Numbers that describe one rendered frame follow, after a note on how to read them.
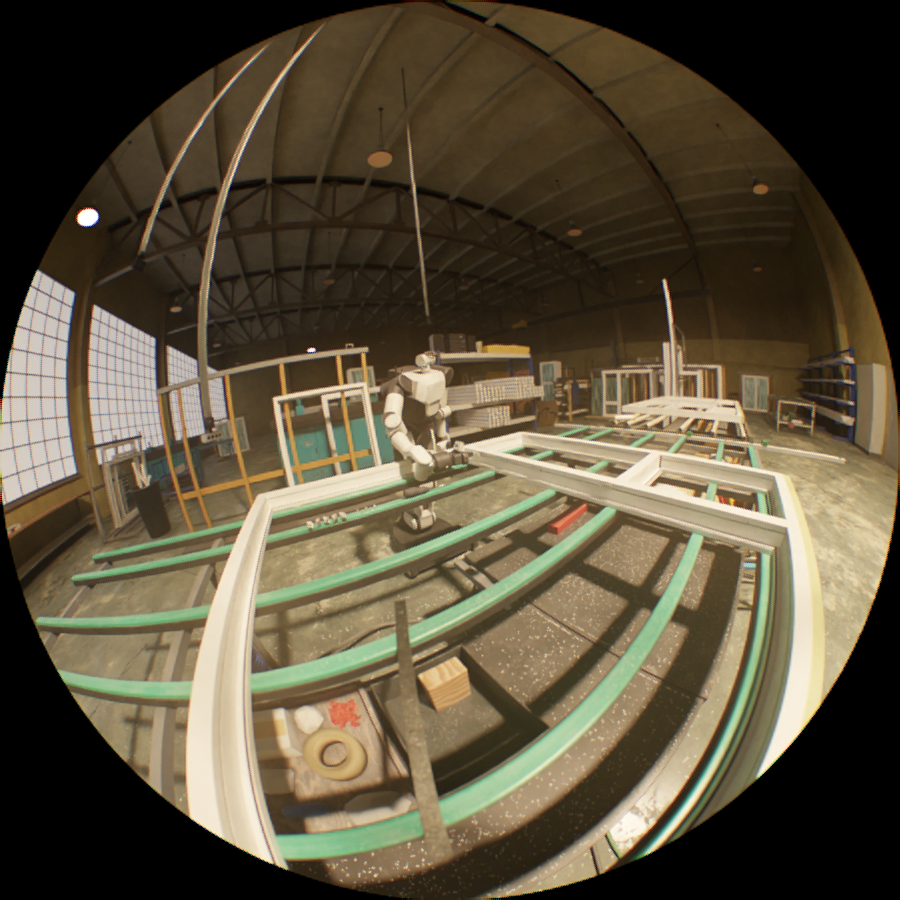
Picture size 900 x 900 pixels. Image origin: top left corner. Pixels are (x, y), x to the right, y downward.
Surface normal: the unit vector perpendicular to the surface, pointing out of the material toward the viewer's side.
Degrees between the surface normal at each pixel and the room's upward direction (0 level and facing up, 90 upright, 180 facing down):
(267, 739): 0
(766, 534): 90
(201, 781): 0
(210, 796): 0
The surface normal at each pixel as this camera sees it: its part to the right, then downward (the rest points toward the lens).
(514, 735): -0.11, -0.97
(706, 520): -0.86, 0.21
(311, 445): 0.52, 0.13
